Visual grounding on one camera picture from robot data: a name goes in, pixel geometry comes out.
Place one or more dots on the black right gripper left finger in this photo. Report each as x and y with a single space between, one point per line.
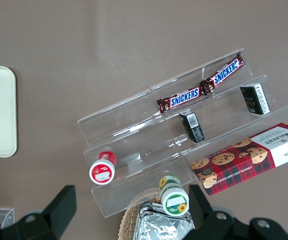
59 212

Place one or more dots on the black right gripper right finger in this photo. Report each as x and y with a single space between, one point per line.
208 225

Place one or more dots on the foil wrapped sandwich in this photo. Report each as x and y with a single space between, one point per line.
158 225

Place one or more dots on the wicker basket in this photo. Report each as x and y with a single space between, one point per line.
128 220

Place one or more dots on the green sunflower small jar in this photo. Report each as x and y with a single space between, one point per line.
173 197

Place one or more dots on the red lidded small jar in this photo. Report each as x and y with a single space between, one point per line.
103 168

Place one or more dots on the Walkers red shortbread box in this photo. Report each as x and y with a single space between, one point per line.
248 160

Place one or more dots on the small black barcode box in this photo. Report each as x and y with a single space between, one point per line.
192 126

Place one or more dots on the clear acrylic step riser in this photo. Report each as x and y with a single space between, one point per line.
223 117
133 140

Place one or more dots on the Snickers chocolate bar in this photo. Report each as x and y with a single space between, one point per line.
224 72
183 96

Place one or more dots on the black box white side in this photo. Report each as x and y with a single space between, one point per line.
254 98

